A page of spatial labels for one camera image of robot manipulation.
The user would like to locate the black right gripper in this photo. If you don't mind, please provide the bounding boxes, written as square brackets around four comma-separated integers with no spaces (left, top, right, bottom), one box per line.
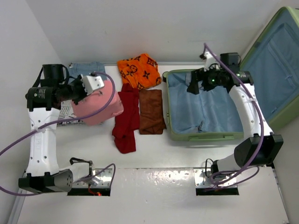
[188,63,226,94]

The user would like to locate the newspaper print cloth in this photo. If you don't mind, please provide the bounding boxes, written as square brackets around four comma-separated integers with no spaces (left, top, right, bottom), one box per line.
[57,100,85,126]

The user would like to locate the pink vanity case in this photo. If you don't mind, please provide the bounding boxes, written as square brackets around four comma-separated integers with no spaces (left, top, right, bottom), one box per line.
[71,80,124,126]

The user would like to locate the brown towel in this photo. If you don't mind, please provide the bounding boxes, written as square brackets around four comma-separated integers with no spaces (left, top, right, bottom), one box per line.
[139,90,166,135]

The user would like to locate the red garment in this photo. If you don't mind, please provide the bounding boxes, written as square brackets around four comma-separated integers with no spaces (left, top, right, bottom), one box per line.
[112,84,140,154]

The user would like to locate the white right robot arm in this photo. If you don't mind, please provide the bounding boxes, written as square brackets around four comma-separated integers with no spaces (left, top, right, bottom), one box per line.
[187,50,284,186]

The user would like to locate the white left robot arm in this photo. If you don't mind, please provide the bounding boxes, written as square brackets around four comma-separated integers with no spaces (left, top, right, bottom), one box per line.
[18,64,91,194]

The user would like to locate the light blue jeans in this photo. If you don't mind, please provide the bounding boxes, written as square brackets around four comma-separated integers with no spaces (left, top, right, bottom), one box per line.
[68,62,106,83]

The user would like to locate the green suitcase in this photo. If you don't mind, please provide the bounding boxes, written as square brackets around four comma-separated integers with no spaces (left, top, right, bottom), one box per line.
[163,7,299,141]

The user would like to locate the orange patterned garment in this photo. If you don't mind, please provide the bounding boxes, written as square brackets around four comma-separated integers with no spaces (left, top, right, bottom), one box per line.
[117,54,162,90]

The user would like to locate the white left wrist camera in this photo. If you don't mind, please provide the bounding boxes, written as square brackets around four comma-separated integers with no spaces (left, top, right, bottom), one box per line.
[81,73,105,95]

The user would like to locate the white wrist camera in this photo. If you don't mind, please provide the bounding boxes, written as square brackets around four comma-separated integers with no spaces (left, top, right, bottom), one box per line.
[199,51,220,71]
[81,73,105,95]

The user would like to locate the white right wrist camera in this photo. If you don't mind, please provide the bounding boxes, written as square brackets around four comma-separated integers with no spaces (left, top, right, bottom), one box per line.
[199,51,220,71]

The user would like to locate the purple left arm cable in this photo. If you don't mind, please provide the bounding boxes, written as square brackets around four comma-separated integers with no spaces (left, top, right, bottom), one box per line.
[0,71,117,196]

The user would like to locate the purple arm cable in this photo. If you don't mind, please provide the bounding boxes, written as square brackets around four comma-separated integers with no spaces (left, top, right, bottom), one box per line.
[0,71,117,196]
[203,43,266,189]

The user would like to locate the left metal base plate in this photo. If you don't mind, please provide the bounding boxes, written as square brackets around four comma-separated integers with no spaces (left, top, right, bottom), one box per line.
[72,168,113,189]

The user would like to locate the metal base plate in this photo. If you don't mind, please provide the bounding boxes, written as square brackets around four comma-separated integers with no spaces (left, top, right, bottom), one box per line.
[72,168,113,189]
[193,168,237,189]

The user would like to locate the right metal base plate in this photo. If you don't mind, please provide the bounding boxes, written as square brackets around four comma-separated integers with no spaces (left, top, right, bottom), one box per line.
[193,168,237,189]

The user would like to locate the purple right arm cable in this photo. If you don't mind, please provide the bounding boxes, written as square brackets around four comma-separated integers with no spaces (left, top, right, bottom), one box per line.
[203,43,266,189]

